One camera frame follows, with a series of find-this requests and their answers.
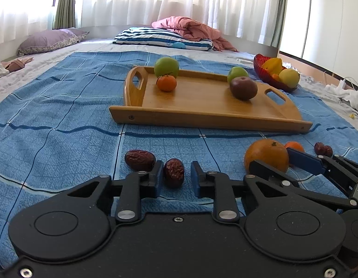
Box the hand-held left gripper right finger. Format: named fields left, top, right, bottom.
left=191, top=161, right=290, bottom=221

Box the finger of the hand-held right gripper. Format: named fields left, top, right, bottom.
left=287, top=148, right=358, bottom=197
left=249, top=159, right=358, bottom=213

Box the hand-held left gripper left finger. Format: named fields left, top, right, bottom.
left=63, top=161, right=164, bottom=221

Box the large orange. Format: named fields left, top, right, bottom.
left=244, top=139, right=289, bottom=175

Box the wooden tray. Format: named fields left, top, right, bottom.
left=109, top=66, right=313, bottom=134

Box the dark purple round fruit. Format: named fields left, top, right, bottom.
left=229, top=77, right=258, bottom=101

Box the small tangerine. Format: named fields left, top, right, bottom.
left=156, top=74, right=177, bottom=92
left=284, top=141, right=305, bottom=154

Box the green apple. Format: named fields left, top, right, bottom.
left=154, top=57, right=180, bottom=79
left=227, top=66, right=249, bottom=84

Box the white clothes pile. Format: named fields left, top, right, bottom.
left=325, top=79, right=358, bottom=113

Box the yellow pear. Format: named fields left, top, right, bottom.
left=279, top=68, right=300, bottom=88

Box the red glass bowl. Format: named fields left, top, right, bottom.
left=253, top=54, right=300, bottom=92

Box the yellow starfruit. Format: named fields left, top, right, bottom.
left=262, top=58, right=283, bottom=75

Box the blue checked bedspread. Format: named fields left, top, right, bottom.
left=0, top=51, right=358, bottom=267

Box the striped pillow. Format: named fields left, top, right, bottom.
left=113, top=27, right=214, bottom=51

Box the white wardrobe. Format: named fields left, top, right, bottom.
left=279, top=0, right=358, bottom=87

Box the green curtain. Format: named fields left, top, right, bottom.
left=52, top=0, right=78, bottom=30
left=272, top=0, right=288, bottom=48

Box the pink blanket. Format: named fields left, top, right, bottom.
left=151, top=16, right=239, bottom=53

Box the purple pillow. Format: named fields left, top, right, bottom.
left=17, top=29, right=90, bottom=56

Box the pink clothing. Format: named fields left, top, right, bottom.
left=5, top=56, right=35, bottom=73

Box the white charger cable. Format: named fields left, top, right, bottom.
left=324, top=72, right=358, bottom=90

